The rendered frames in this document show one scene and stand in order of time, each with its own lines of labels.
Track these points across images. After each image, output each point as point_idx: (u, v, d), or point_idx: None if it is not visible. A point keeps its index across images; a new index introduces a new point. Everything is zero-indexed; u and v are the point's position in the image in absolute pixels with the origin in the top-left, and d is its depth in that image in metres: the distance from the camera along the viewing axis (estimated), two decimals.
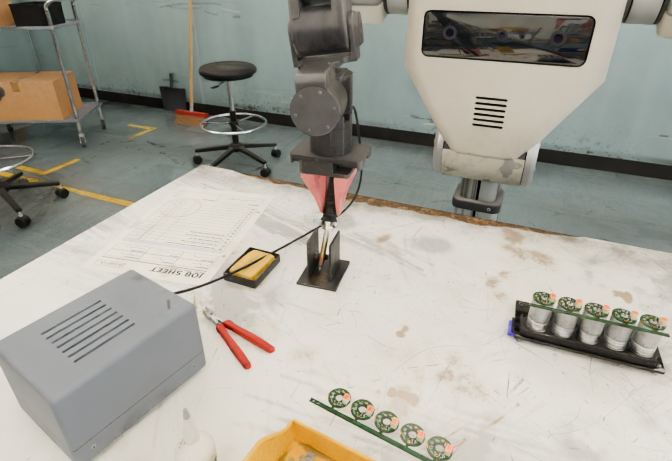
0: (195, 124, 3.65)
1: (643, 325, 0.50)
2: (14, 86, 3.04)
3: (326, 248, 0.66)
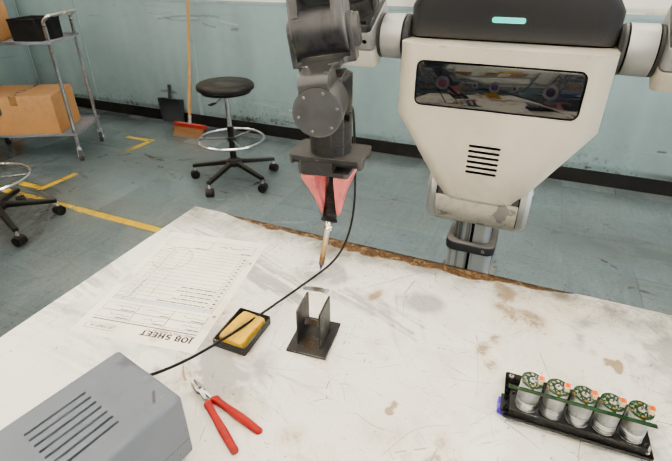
0: (193, 136, 3.64)
1: (631, 413, 0.50)
2: (12, 100, 3.04)
3: (326, 248, 0.66)
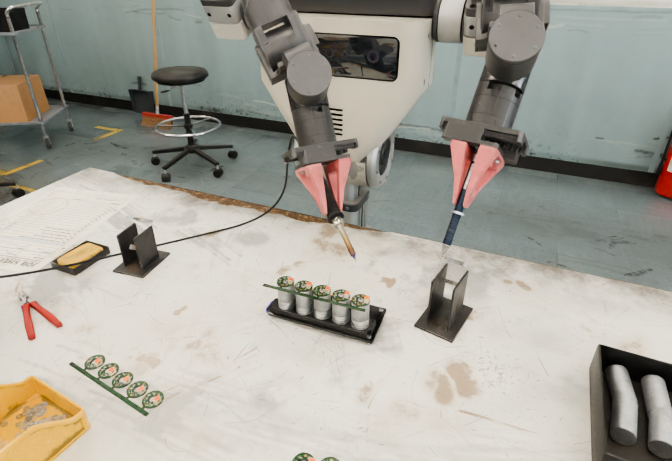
0: (160, 126, 3.75)
1: (351, 302, 0.61)
2: None
3: (349, 240, 0.64)
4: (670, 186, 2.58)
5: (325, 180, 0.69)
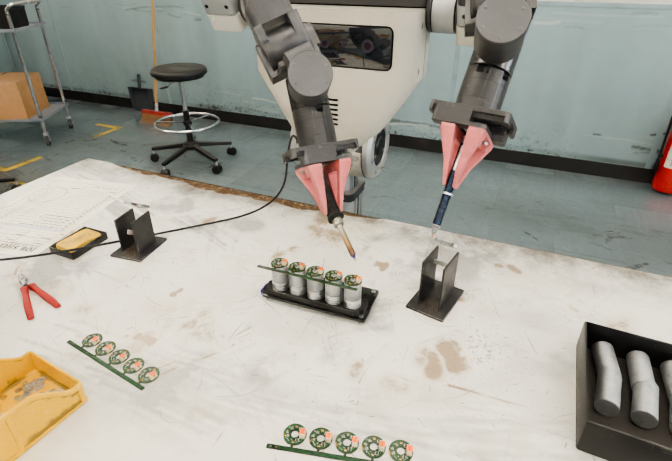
0: (159, 123, 3.76)
1: (344, 282, 0.62)
2: None
3: (349, 240, 0.64)
4: (666, 182, 2.60)
5: (325, 180, 0.69)
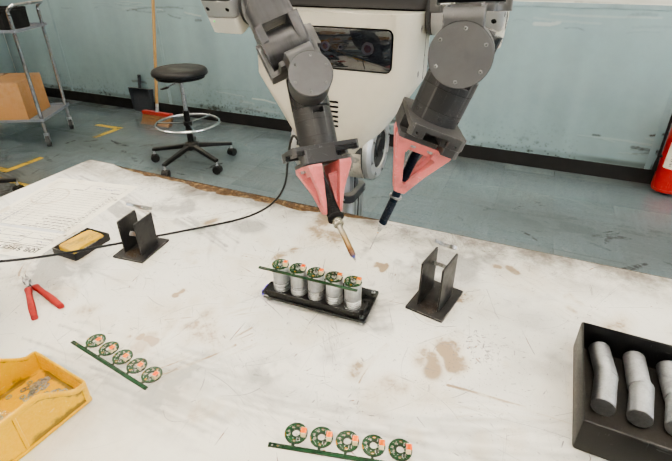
0: (160, 123, 3.77)
1: (344, 283, 0.63)
2: None
3: (349, 240, 0.64)
4: (666, 182, 2.60)
5: (325, 180, 0.69)
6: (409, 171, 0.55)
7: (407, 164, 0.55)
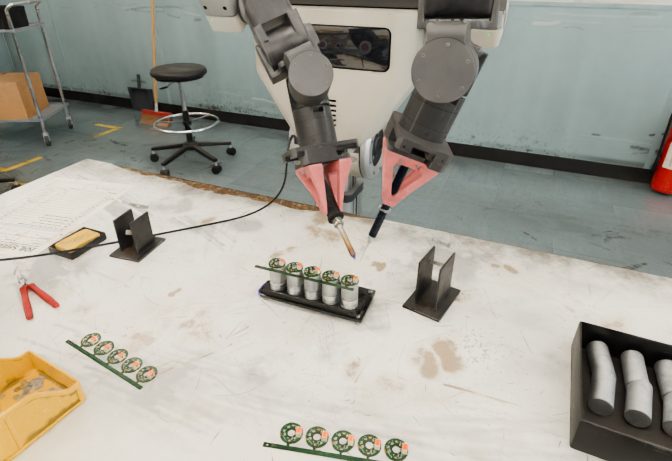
0: (159, 123, 3.77)
1: (341, 282, 0.62)
2: None
3: (349, 240, 0.64)
4: (665, 182, 2.60)
5: (325, 180, 0.69)
6: (398, 184, 0.55)
7: (396, 177, 0.55)
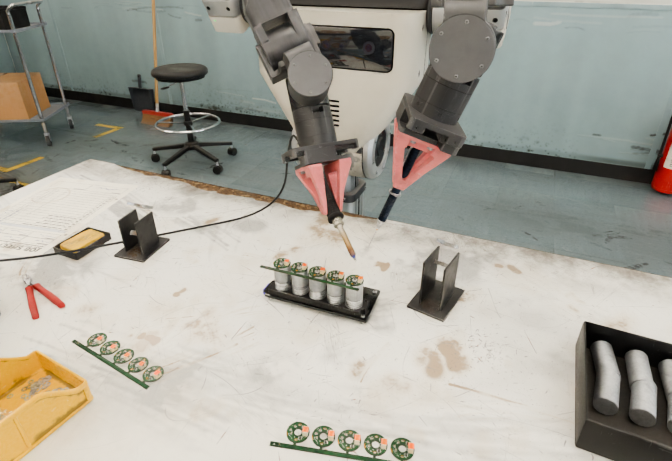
0: (160, 123, 3.77)
1: (346, 282, 0.62)
2: None
3: (349, 240, 0.64)
4: (666, 182, 2.60)
5: (325, 180, 0.69)
6: (409, 167, 0.55)
7: (407, 160, 0.54)
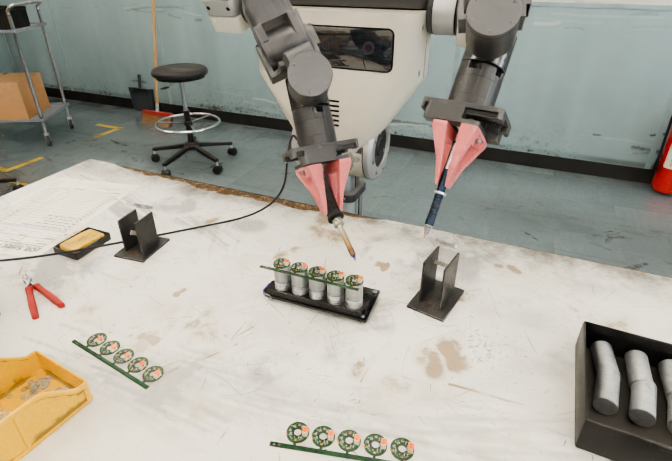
0: (160, 123, 3.77)
1: (345, 282, 0.62)
2: None
3: (349, 240, 0.64)
4: (666, 182, 2.60)
5: (325, 180, 0.69)
6: None
7: None
